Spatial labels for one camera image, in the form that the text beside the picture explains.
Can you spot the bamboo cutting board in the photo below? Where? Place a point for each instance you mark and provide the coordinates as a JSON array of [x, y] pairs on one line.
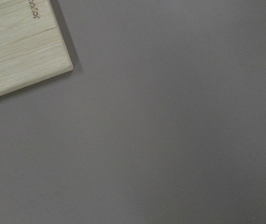
[[32, 48]]

